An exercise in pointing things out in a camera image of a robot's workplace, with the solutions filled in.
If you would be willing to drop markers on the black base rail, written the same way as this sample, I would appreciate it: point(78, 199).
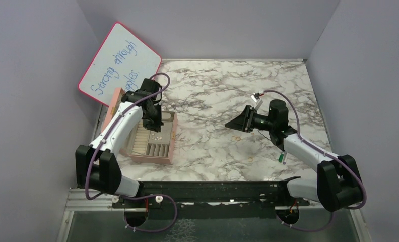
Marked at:
point(160, 200)

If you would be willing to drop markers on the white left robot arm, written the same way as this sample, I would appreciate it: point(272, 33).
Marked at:
point(96, 164)

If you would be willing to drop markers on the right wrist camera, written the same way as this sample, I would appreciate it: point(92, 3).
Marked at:
point(256, 97)

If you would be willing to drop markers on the pink framed whiteboard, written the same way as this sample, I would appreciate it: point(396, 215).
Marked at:
point(122, 61)

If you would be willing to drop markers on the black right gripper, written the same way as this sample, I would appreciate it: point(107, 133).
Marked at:
point(244, 122)

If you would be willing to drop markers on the pink jewelry box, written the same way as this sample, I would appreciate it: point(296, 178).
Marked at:
point(152, 140)

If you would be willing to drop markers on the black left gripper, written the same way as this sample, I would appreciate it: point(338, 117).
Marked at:
point(156, 125)

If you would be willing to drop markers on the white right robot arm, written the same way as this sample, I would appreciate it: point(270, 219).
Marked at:
point(337, 184)

